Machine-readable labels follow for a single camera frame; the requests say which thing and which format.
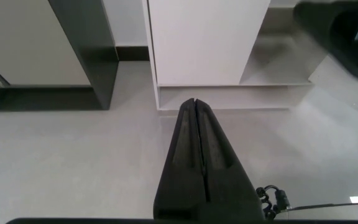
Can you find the dark grey framed cabinet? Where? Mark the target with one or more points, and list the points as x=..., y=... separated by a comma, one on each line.
x=98, y=62

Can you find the white cabinet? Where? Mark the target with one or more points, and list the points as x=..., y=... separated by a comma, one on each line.
x=204, y=46

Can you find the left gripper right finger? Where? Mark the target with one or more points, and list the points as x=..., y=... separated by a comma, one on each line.
x=228, y=189

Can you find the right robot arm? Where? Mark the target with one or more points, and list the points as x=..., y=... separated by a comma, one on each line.
x=346, y=37

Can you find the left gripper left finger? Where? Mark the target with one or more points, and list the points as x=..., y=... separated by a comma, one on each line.
x=182, y=186

